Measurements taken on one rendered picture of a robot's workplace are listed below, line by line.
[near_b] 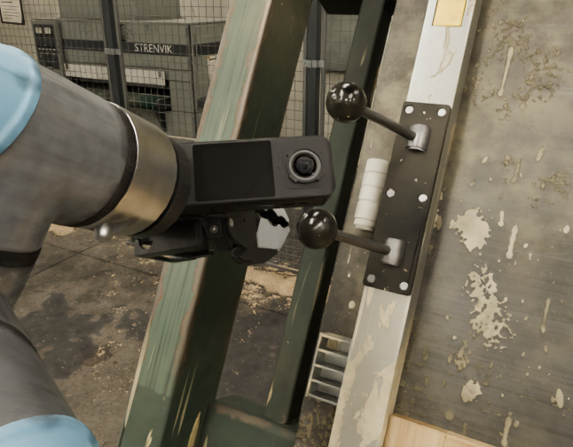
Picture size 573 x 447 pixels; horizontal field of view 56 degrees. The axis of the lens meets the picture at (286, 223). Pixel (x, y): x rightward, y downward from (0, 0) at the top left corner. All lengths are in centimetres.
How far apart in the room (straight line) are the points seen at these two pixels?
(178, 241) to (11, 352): 21
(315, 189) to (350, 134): 36
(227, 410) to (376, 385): 23
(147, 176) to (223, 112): 37
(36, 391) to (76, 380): 256
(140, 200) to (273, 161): 10
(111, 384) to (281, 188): 237
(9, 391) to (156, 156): 17
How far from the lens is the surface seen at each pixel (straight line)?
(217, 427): 73
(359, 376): 57
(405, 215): 56
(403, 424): 59
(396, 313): 56
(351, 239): 51
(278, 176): 36
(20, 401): 19
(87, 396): 266
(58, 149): 27
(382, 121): 53
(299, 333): 69
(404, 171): 57
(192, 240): 40
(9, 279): 28
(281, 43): 74
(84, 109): 28
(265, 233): 46
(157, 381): 67
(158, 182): 32
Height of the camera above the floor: 164
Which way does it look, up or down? 23 degrees down
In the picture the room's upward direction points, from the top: straight up
